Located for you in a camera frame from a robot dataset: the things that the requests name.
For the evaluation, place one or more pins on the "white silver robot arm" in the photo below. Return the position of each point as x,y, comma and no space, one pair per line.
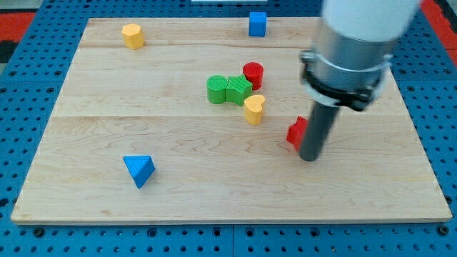
352,49

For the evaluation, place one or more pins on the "red star block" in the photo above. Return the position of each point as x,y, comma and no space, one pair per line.
296,132

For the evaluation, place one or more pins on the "yellow hexagon block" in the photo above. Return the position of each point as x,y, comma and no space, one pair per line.
133,36

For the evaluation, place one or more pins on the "yellow heart block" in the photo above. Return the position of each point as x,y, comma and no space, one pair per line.
253,109

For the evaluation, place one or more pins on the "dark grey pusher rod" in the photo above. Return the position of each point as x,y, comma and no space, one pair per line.
320,123

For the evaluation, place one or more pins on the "light wooden board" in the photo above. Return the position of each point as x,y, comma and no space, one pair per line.
212,165

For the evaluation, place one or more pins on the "red cylinder block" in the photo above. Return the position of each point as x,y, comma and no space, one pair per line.
253,72

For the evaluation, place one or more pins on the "blue cube block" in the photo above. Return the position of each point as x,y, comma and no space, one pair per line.
257,24

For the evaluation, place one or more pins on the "green star block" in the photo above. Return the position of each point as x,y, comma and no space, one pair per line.
238,89

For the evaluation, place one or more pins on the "green cylinder block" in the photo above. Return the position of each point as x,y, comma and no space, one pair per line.
216,89

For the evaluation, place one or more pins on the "blue triangle block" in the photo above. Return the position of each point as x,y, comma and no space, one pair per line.
140,168

